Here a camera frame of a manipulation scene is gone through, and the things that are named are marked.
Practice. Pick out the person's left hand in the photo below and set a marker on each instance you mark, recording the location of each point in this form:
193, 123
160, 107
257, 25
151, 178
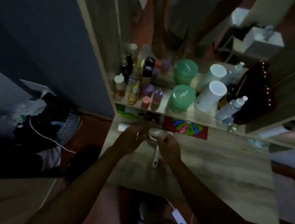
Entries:
128, 141

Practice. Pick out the person's right hand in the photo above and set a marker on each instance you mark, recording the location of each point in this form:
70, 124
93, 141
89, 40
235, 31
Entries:
170, 148

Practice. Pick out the person's right fingers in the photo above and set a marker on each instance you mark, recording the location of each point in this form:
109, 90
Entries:
162, 140

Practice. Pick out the person's left fingers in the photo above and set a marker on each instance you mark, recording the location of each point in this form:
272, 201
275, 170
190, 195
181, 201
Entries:
139, 135

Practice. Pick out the person's left forearm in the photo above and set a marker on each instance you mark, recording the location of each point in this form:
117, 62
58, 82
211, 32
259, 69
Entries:
84, 187

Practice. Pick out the person's right forearm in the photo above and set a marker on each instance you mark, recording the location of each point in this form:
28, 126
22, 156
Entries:
221, 210

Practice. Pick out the red tray of colourful clips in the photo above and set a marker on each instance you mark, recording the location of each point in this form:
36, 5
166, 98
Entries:
185, 127

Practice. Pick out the pink capped small bottle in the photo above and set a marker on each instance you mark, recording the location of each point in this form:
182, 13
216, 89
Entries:
145, 102

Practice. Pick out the purple capped small bottle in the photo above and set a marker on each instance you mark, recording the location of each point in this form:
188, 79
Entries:
157, 98
148, 90

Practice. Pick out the golden glass bottle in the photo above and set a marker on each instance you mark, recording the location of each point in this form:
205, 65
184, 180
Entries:
134, 93

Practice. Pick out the green translucent round jar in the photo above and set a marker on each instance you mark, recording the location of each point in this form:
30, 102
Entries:
181, 98

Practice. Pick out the wooden dressing table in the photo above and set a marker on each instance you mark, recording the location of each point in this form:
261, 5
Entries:
210, 162

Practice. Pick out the white capped perfume bottle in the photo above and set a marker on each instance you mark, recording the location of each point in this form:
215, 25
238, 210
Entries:
119, 85

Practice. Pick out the black rectangular cosmetic bottle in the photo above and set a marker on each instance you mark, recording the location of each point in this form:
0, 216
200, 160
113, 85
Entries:
148, 70

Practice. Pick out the white cylindrical container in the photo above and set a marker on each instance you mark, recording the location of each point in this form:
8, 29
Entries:
210, 96

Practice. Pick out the slim black bottle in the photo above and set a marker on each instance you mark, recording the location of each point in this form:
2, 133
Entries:
125, 70

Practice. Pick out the small clear glass bottle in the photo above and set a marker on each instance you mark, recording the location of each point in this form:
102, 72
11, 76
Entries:
232, 128

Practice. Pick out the dark amber dropper bottle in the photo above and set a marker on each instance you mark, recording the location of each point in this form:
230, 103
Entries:
226, 99

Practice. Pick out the white spray bottle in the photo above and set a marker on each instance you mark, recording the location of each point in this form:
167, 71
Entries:
231, 107

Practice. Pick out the light blue cloth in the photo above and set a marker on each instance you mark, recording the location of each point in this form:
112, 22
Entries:
257, 143

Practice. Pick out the pile of clothes and bags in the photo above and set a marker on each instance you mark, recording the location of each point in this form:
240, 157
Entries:
43, 127

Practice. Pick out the dressing table mirror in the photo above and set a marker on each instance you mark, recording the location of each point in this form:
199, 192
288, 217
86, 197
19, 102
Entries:
185, 34

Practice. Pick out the long white tube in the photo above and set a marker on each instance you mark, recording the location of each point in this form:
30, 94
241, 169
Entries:
274, 131

